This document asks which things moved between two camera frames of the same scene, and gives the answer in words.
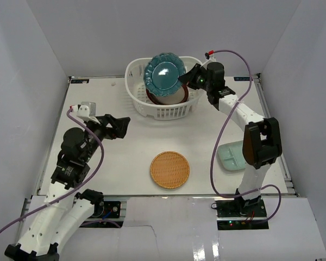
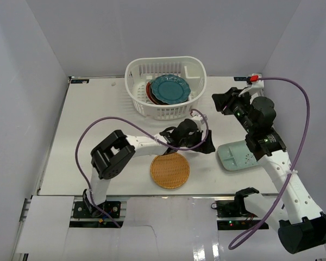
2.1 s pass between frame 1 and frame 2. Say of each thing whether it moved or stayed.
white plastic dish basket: stayed
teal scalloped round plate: moved
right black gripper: moved
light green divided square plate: stayed
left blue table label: stayed
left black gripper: moved
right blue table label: stayed
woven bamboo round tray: stayed
